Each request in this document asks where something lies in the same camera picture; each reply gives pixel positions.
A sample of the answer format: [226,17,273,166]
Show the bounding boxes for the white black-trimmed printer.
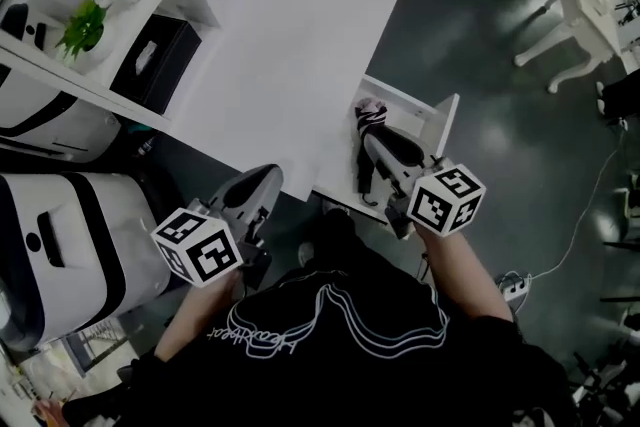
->
[0,63,122,165]

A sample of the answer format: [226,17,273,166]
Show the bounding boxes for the person's left forearm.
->
[153,270,242,362]

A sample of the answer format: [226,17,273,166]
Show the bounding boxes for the black striped folding umbrella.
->
[353,97,390,207]

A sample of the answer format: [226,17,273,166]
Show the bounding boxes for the white power strip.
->
[495,270,532,304]

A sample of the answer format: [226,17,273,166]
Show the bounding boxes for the white locker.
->
[310,73,461,227]

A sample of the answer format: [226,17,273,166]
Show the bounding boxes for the large white black-striped appliance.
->
[0,170,172,352]

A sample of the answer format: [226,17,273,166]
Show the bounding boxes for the black tissue box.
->
[108,13,204,109]

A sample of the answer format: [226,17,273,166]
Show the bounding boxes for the person's black printed shirt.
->
[60,208,579,427]

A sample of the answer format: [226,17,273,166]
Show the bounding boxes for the small white black device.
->
[0,2,49,51]

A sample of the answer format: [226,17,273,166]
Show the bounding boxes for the person's right forearm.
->
[417,218,516,322]

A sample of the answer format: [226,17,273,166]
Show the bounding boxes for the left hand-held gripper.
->
[149,163,285,291]

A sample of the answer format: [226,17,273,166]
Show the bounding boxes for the white shelf unit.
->
[0,0,224,134]

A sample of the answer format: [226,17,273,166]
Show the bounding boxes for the white cable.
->
[527,129,629,282]

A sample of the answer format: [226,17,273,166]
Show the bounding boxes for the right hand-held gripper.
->
[362,125,487,240]

